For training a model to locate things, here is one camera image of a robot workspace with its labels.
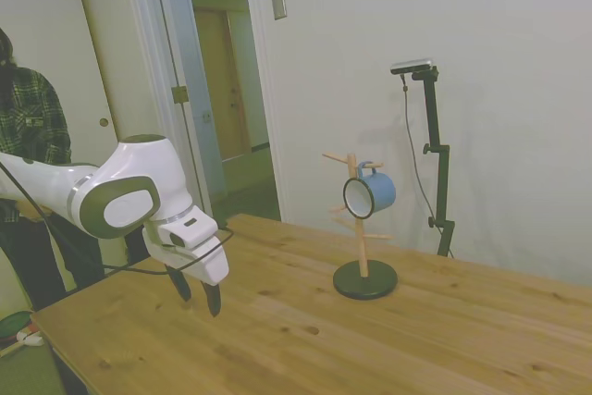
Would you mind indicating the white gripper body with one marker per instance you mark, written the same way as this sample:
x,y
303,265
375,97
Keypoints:
x,y
203,256

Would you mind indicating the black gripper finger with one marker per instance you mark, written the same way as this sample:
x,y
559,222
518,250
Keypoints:
x,y
181,285
213,300

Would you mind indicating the blue enamel mug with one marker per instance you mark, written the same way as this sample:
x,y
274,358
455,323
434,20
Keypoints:
x,y
381,191

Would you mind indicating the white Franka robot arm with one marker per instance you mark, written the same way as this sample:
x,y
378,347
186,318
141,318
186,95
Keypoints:
x,y
134,164

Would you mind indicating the wooden mug tree stand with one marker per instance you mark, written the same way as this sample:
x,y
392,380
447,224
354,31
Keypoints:
x,y
365,284

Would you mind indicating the white and red floor item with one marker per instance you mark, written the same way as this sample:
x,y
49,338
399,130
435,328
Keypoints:
x,y
31,337

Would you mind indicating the brass door hinge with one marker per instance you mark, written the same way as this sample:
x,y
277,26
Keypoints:
x,y
179,95

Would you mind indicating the brown wooden hallway door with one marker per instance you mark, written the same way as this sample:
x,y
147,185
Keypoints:
x,y
224,90

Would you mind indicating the green round floor object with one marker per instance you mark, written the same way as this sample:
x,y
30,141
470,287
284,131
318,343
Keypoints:
x,y
13,324

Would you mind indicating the grey open door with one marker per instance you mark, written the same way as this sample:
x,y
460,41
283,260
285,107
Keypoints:
x,y
203,66

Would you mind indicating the person in plaid shirt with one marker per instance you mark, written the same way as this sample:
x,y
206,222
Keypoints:
x,y
32,122

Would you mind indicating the white door with round knob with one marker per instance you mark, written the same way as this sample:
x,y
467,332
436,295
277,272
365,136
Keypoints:
x,y
51,20

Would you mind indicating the white door frame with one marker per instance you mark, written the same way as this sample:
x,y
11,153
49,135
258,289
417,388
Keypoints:
x,y
266,90

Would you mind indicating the metal wall switch plate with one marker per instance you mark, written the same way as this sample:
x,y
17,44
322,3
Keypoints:
x,y
278,3

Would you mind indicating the black camera stand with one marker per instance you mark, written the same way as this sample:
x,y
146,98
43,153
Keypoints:
x,y
435,127

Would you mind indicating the grey exterior camera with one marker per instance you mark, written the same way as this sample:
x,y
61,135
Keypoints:
x,y
411,65

